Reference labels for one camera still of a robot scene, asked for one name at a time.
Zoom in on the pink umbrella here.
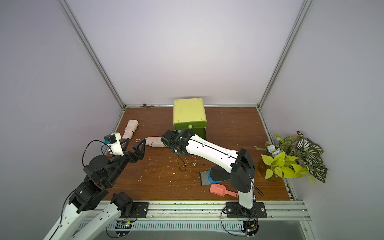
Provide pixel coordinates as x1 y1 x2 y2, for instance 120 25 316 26
144 137 166 148
122 120 139 140

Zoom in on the yellow-green drawer cabinet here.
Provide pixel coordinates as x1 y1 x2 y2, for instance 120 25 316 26
173 98 207 140

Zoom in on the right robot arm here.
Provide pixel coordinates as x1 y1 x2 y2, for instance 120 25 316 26
161 130 256 210

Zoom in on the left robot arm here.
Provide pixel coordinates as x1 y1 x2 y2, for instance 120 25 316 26
45 139 149 240

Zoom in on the black and blue work glove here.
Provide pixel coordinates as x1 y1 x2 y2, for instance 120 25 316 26
199 166 230 186

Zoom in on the left electronics board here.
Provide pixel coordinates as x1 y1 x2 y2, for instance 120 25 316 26
115 221 133 238

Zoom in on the electronics board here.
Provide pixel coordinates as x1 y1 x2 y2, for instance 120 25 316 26
243 219 259 238
115 221 133 238

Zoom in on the pink plastic scoop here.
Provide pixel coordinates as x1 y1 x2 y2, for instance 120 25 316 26
210 184 239 198

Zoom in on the right electronics board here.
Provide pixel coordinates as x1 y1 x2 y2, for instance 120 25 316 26
243 219 259 238

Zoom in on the artificial potted plant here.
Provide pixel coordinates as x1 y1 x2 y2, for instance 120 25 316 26
255 131 328 184

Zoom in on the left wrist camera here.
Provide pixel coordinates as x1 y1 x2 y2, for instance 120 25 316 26
104 133 124 156

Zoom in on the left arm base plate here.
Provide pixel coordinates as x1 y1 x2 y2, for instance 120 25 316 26
119 202 149 219

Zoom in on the aluminium front rail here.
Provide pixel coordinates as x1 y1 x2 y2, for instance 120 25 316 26
80 201 318 240

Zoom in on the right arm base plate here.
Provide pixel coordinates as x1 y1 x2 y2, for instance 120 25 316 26
225 202 267 219

